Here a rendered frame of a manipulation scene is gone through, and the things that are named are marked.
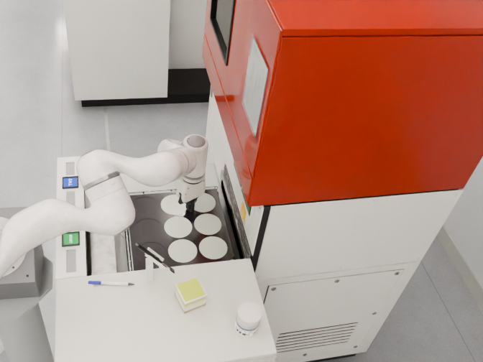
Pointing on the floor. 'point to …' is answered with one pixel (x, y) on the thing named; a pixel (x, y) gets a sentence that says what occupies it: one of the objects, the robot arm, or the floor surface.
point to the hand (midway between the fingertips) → (190, 205)
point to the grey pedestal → (26, 325)
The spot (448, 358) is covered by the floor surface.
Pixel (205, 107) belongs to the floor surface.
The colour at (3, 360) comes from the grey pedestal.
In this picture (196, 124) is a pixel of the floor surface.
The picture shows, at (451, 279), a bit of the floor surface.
